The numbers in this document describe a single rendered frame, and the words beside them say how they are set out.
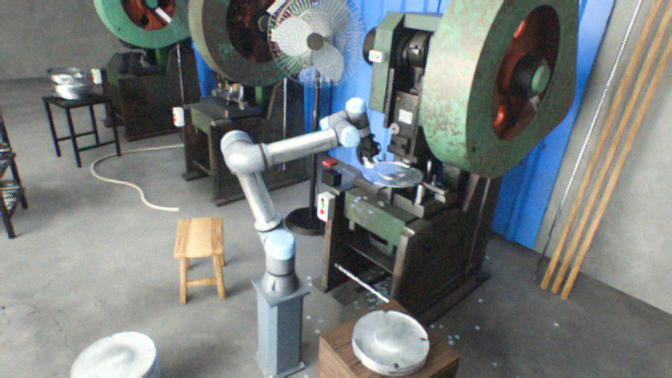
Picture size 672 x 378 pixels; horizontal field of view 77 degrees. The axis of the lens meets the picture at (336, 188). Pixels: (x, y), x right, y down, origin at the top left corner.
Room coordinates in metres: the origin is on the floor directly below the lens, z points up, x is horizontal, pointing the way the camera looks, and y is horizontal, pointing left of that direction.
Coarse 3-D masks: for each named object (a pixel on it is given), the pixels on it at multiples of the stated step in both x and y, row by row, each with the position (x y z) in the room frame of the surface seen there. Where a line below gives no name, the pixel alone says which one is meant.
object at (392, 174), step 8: (376, 168) 1.94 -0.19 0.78; (384, 168) 1.94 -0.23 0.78; (392, 168) 1.94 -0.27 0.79; (400, 168) 1.96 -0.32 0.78; (368, 176) 1.83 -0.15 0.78; (376, 176) 1.84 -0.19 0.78; (384, 176) 1.83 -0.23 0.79; (392, 176) 1.84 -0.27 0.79; (400, 176) 1.85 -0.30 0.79; (408, 176) 1.87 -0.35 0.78; (416, 176) 1.87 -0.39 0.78; (384, 184) 1.75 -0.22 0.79; (392, 184) 1.76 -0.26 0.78; (400, 184) 1.77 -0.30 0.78; (408, 184) 1.77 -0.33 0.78
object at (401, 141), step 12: (396, 96) 1.95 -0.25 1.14; (408, 96) 1.91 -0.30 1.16; (396, 108) 1.95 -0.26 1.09; (408, 108) 1.90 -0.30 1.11; (396, 120) 1.94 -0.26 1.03; (408, 120) 1.89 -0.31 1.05; (396, 132) 1.92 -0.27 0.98; (408, 132) 1.89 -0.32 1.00; (396, 144) 1.89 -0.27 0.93; (408, 144) 1.86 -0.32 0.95; (420, 144) 1.89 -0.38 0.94
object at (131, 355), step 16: (112, 336) 1.25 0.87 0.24; (128, 336) 1.26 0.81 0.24; (144, 336) 1.26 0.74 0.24; (96, 352) 1.17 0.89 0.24; (112, 352) 1.17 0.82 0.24; (128, 352) 1.18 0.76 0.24; (144, 352) 1.19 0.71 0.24; (80, 368) 1.09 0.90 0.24; (96, 368) 1.10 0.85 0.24; (112, 368) 1.10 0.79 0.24; (128, 368) 1.11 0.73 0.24; (144, 368) 1.11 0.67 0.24
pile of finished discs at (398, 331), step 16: (368, 320) 1.30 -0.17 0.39; (384, 320) 1.30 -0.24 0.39; (400, 320) 1.31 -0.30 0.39; (368, 336) 1.21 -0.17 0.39; (384, 336) 1.21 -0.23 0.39; (400, 336) 1.22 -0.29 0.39; (416, 336) 1.23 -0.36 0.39; (368, 352) 1.13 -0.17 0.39; (384, 352) 1.14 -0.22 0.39; (400, 352) 1.14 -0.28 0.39; (416, 352) 1.15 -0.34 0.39; (384, 368) 1.07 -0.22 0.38; (400, 368) 1.07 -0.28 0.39; (416, 368) 1.10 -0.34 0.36
